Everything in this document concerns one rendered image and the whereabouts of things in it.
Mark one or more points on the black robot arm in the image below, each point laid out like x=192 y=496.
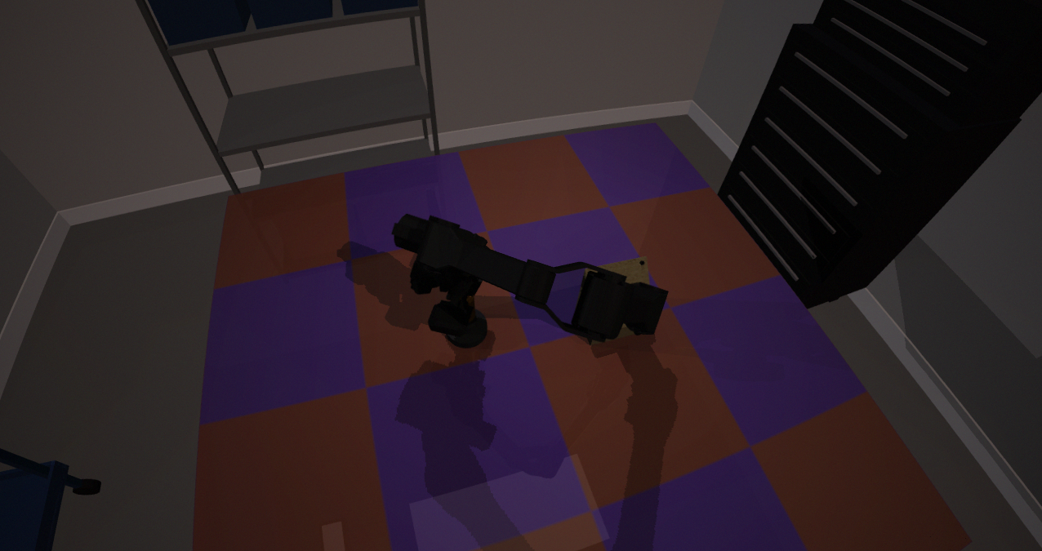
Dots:
x=606 y=302

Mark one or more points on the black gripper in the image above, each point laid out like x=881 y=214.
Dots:
x=451 y=317

